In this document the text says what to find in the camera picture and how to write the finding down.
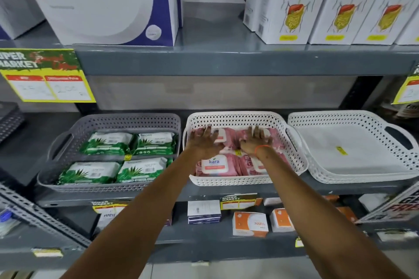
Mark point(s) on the white perforated plastic basket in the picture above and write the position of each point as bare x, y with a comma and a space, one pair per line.
347, 118
235, 118

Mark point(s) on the orange wrist band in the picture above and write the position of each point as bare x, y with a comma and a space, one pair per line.
263, 147

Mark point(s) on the white shelf edge label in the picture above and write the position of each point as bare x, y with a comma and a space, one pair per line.
47, 253
396, 235

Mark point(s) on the white red black sign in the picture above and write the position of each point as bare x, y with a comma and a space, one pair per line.
396, 205

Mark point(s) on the grey slotted angle rack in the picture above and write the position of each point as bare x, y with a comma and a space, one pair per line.
39, 216

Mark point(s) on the small yellow green price tag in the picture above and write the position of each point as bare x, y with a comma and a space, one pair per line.
239, 201
108, 206

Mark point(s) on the orange and white box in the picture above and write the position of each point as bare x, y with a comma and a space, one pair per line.
281, 220
250, 225

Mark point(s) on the person's right forearm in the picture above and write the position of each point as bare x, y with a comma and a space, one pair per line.
314, 220

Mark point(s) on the stack of white purple boxes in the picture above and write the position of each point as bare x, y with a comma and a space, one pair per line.
203, 211

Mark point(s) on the pink wet wipes packet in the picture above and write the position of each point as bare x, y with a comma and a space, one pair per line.
252, 166
216, 166
278, 141
226, 140

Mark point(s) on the large yellow green price tag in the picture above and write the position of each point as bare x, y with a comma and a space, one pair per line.
409, 89
42, 74

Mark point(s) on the white box with green print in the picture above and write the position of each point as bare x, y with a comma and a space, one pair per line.
106, 221

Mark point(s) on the person's left hand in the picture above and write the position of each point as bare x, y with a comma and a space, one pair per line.
204, 143

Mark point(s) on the white and grey carton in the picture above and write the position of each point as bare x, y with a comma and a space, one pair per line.
16, 1

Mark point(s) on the grey perforated tray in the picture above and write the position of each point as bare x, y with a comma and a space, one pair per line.
9, 121

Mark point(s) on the small white box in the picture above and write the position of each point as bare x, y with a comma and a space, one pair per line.
272, 201

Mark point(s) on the person's right thumb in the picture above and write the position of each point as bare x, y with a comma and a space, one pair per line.
244, 143

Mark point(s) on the person's right hand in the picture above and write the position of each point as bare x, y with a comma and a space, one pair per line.
258, 141

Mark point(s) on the green wet wipes packet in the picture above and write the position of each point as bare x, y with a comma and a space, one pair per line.
142, 170
106, 143
155, 143
88, 173

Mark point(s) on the grey metal shelf rack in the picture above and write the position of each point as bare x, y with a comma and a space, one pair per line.
212, 59

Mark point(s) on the large white and blue box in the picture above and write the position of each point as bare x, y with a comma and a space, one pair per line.
98, 1

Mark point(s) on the person's left forearm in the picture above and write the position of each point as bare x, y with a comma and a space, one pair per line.
147, 220

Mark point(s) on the blue and white packet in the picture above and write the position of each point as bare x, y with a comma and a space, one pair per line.
7, 221

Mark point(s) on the grey perforated plastic basket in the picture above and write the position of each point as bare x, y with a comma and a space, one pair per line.
131, 121

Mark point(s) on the small yellow sticker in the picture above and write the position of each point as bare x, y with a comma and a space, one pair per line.
341, 150
127, 157

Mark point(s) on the person's left thumb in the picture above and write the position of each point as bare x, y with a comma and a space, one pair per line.
220, 141

